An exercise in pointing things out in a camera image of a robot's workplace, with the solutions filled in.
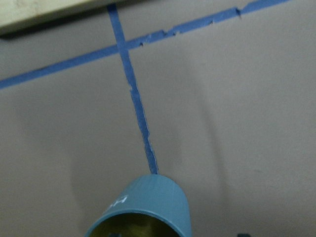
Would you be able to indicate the dark teal mug yellow inside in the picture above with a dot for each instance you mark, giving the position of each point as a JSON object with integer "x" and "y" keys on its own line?
{"x": 150, "y": 206}

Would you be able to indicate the bamboo cutting board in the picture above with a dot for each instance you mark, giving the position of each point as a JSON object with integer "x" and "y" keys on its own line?
{"x": 17, "y": 16}

